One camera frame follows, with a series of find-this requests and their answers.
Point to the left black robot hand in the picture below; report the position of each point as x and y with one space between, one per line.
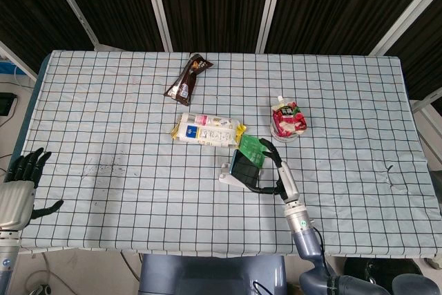
14 201

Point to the blue grey robot torso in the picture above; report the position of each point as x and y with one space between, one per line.
207 274

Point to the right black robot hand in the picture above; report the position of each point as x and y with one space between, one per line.
288 181

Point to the red spout pouch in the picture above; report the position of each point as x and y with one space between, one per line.
288 119

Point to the white frame post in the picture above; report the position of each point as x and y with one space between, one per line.
72 8
271 5
17 60
407 11
428 99
157 5

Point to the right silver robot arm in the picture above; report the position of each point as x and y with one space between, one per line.
297 219

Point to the brown chocolate snack wrapper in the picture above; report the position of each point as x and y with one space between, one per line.
186 81

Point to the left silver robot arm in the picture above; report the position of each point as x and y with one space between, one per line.
7 260

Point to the white black checkered tablecloth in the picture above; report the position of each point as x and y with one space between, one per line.
138 188

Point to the black bag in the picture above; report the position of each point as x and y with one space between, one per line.
380 271

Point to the white yellow snack package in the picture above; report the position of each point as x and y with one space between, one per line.
207 132

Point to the white folding phone stand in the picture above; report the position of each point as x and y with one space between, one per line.
229 179

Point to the black flat device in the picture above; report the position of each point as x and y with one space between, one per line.
5 103

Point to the black smartphone with blue edge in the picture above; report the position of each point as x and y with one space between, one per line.
246 169

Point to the green sachet packet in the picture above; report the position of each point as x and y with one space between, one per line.
252 146

